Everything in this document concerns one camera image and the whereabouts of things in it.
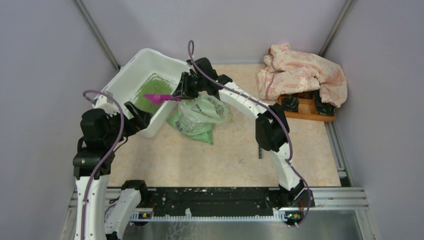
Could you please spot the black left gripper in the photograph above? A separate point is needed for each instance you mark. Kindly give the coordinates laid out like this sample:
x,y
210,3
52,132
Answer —
x,y
141,120

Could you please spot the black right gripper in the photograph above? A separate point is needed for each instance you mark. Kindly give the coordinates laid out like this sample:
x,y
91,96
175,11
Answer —
x,y
182,90

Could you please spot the purple plastic scoop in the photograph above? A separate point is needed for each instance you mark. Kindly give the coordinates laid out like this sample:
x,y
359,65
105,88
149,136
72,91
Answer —
x,y
158,99

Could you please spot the green cat litter bag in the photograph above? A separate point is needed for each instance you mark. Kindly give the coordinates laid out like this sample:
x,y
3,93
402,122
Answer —
x,y
195,118

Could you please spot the white plastic litter box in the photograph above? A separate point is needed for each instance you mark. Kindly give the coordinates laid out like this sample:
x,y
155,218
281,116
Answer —
x,y
145,65

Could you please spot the black bag clip strip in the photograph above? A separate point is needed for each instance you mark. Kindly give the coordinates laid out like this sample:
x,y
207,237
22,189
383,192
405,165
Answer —
x,y
260,153

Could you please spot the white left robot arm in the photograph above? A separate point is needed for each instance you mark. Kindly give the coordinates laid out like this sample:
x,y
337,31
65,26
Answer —
x,y
92,169

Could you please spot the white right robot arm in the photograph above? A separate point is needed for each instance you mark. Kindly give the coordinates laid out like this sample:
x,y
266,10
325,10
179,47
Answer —
x,y
271,125

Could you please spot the pink patterned cloth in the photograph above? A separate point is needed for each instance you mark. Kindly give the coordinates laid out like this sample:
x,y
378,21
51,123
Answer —
x,y
290,72

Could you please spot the dark patterned item left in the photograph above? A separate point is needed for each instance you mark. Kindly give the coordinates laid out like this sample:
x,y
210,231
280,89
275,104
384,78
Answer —
x,y
290,103

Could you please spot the dark patterned item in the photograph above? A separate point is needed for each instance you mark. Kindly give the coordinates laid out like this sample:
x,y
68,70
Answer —
x,y
290,103
322,108

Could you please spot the wooden tray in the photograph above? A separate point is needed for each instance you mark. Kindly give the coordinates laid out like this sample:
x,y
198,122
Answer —
x,y
307,110

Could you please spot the dark patterned item right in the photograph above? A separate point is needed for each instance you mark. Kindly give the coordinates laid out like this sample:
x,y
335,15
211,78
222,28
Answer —
x,y
322,108

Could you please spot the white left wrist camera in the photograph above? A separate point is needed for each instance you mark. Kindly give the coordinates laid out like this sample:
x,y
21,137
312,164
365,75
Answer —
x,y
102,102

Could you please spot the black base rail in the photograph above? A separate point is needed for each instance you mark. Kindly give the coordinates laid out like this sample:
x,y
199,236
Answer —
x,y
221,204

